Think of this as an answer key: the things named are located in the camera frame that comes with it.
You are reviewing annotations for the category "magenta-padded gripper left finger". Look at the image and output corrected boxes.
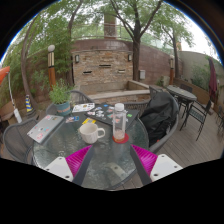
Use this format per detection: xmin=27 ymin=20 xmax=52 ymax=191
xmin=44 ymin=144 xmax=95 ymax=187

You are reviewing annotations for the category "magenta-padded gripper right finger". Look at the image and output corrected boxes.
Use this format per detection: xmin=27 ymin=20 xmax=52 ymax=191
xmin=129 ymin=144 xmax=184 ymax=186

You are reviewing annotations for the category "clear plastic bottle white cap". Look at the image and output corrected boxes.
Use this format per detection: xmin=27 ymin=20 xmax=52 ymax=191
xmin=111 ymin=102 xmax=128 ymax=142

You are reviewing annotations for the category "flat round red coaster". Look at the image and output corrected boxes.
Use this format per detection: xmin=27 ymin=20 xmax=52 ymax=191
xmin=111 ymin=133 xmax=130 ymax=145

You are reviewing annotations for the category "white ribbed ceramic mug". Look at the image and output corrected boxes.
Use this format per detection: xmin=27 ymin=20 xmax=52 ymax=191
xmin=78 ymin=122 xmax=107 ymax=145

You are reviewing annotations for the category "small blue printed card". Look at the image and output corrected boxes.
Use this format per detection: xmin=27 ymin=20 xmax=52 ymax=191
xmin=64 ymin=115 xmax=81 ymax=124

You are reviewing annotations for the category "black jacket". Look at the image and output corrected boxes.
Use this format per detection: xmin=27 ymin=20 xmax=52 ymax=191
xmin=139 ymin=90 xmax=178 ymax=146

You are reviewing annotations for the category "silver laptop with stickers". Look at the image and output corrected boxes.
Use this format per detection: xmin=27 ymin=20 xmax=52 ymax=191
xmin=26 ymin=114 xmax=65 ymax=145

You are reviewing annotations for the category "black laptop with stickers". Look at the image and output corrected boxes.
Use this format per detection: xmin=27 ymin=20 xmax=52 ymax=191
xmin=84 ymin=102 xmax=140 ymax=128

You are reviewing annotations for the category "white printed paper sheet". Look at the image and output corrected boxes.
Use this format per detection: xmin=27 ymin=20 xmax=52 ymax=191
xmin=71 ymin=102 xmax=96 ymax=113

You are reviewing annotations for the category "green plant in blue pot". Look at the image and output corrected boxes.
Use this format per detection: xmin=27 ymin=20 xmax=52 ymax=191
xmin=48 ymin=78 xmax=74 ymax=117

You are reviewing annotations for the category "black metal patio chair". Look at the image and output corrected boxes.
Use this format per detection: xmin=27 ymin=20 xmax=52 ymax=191
xmin=188 ymin=99 xmax=214 ymax=141

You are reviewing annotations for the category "blue yellow striped cone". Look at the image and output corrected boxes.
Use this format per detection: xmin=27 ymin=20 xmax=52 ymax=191
xmin=25 ymin=94 xmax=34 ymax=113

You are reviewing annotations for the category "round dark patio table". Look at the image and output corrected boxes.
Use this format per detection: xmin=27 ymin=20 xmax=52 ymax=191
xmin=166 ymin=84 xmax=198 ymax=131

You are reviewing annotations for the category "wooden bench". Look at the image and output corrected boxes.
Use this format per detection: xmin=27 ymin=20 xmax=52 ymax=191
xmin=0 ymin=99 xmax=16 ymax=121

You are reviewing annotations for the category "dark-trunked tree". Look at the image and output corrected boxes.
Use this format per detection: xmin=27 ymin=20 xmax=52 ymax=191
xmin=109 ymin=0 xmax=165 ymax=83

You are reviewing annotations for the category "leaning grey-trunked tree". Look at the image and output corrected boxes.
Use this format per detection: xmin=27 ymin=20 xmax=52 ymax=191
xmin=19 ymin=19 xmax=40 ymax=111

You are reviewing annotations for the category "closed maroon patio umbrella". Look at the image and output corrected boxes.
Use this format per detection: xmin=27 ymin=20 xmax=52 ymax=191
xmin=208 ymin=56 xmax=219 ymax=104

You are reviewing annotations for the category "orange patio umbrella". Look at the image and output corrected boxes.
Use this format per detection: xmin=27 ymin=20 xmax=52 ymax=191
xmin=0 ymin=65 xmax=23 ymax=124

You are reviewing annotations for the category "wooden lamp post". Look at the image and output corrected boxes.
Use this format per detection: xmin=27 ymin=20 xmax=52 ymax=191
xmin=169 ymin=54 xmax=176 ymax=85

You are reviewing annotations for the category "wooden lamp post globe light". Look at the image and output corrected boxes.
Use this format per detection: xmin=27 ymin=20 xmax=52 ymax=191
xmin=47 ymin=44 xmax=58 ymax=89

